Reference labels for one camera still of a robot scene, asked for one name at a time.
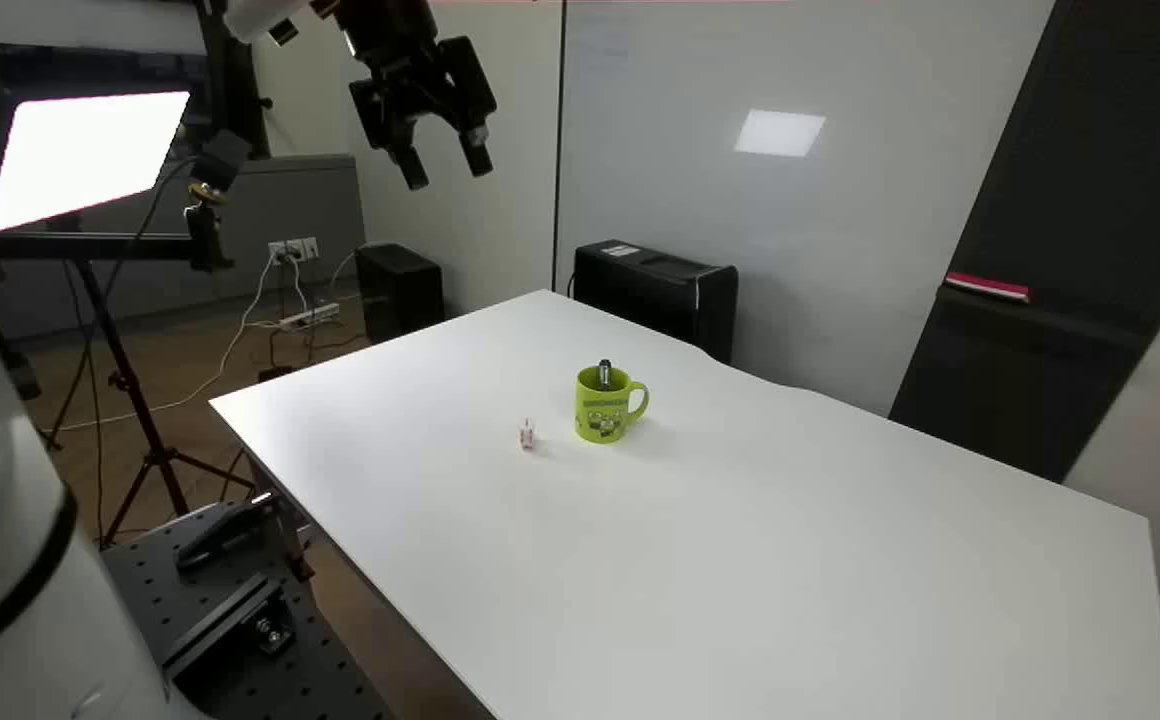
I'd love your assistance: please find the white power cable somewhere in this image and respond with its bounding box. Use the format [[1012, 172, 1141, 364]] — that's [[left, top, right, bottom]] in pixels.
[[150, 253, 313, 414]]

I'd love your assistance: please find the black clamp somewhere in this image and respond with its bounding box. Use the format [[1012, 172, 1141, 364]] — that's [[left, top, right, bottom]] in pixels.
[[175, 492, 279, 581]]

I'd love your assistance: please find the green printed ceramic mug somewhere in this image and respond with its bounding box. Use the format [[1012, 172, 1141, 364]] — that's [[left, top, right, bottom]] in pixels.
[[571, 360, 652, 447]]

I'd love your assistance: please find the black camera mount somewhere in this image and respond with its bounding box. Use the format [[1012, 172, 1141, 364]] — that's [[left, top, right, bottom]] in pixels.
[[185, 126, 258, 276]]

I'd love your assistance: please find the black printer box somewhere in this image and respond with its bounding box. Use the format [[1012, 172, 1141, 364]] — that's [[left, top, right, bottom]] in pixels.
[[571, 238, 741, 368]]

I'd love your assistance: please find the tall black cabinet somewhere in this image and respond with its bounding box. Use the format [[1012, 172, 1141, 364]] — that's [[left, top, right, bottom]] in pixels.
[[888, 0, 1160, 485]]

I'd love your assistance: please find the white power strip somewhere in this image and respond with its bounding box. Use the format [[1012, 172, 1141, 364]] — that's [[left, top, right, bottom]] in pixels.
[[277, 299, 344, 336]]

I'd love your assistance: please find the black perforated breadboard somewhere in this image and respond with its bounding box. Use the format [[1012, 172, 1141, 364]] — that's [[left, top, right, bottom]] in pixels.
[[95, 499, 401, 720]]

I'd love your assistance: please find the white wall socket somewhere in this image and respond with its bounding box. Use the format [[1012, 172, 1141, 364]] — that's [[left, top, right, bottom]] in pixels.
[[262, 238, 322, 268]]

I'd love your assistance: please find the grey partition panel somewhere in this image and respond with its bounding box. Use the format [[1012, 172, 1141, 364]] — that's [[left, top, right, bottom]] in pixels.
[[0, 153, 369, 344]]

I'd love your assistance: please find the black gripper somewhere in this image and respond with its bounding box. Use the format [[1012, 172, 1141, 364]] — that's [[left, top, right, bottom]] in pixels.
[[334, 0, 499, 191]]

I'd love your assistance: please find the studio light panel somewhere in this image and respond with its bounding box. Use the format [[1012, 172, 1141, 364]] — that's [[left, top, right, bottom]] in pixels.
[[0, 43, 212, 248]]

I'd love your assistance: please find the black tripod stand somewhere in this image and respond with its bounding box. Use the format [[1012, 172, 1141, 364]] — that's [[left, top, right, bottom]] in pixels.
[[41, 248, 266, 554]]

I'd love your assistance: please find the small black box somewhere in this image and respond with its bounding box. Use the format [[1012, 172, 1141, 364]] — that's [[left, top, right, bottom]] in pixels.
[[350, 239, 451, 344]]

